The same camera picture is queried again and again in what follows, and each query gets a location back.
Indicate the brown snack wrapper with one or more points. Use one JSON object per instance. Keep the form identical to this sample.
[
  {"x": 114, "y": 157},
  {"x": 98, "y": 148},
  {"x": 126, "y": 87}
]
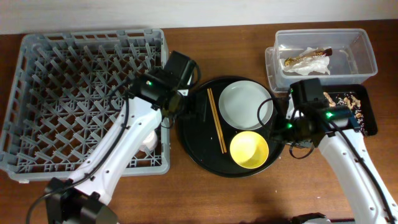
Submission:
[{"x": 322, "y": 52}]

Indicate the food scraps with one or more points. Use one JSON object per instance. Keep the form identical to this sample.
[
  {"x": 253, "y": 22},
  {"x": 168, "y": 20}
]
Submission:
[{"x": 349, "y": 99}]

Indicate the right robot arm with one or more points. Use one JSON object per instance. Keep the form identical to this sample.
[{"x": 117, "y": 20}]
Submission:
[{"x": 336, "y": 133}]

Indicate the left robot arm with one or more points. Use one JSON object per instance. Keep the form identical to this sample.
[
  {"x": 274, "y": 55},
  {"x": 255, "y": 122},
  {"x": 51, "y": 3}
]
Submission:
[{"x": 150, "y": 98}]

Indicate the pink plastic cup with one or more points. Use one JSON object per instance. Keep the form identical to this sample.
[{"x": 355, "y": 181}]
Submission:
[{"x": 150, "y": 142}]

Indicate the grey dishwasher rack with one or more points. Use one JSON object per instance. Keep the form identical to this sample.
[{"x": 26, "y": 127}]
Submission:
[{"x": 66, "y": 93}]

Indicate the grey round plate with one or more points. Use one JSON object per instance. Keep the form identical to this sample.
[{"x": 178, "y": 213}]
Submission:
[{"x": 239, "y": 102}]

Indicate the yellow bowl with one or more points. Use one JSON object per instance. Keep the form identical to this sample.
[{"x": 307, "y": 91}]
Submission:
[{"x": 249, "y": 150}]

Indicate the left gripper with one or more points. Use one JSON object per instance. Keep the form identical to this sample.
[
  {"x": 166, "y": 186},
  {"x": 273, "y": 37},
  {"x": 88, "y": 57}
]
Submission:
[{"x": 201, "y": 107}]

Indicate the clear plastic bin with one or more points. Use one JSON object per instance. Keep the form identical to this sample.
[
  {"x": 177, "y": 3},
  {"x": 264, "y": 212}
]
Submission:
[{"x": 352, "y": 60}]

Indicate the round black tray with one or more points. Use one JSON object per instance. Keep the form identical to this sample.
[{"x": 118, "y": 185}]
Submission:
[{"x": 200, "y": 140}]

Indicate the white napkin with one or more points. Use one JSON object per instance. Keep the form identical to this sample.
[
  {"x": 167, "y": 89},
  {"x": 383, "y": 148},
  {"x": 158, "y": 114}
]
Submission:
[{"x": 309, "y": 65}]

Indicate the black rectangular tray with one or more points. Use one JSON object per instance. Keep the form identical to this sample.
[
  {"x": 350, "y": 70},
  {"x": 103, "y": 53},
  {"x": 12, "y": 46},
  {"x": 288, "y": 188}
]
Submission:
[{"x": 370, "y": 124}]

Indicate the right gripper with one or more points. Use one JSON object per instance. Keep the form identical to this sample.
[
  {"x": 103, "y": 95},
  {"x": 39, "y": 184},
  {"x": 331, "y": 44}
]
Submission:
[{"x": 279, "y": 119}]

